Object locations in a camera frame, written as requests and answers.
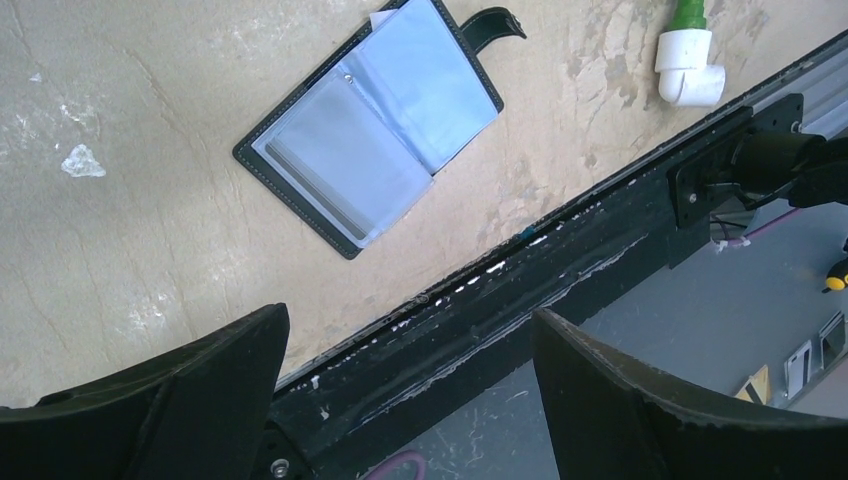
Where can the aluminium frame rail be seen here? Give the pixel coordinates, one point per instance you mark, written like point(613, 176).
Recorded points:
point(809, 96)

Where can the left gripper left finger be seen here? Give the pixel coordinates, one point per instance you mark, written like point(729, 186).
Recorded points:
point(196, 412)

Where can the green white pipe fitting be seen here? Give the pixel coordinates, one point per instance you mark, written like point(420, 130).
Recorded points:
point(686, 78)

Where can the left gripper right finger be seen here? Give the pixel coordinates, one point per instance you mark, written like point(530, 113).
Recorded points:
point(613, 416)

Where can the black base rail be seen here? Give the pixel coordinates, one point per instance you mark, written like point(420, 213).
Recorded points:
point(450, 344)

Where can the yellow black screwdriver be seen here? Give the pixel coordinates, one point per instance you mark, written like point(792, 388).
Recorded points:
point(836, 277)

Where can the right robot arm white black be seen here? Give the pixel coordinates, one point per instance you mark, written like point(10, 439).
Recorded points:
point(806, 170)

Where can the black leather card holder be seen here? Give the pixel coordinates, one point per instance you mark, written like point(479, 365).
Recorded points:
point(359, 141)

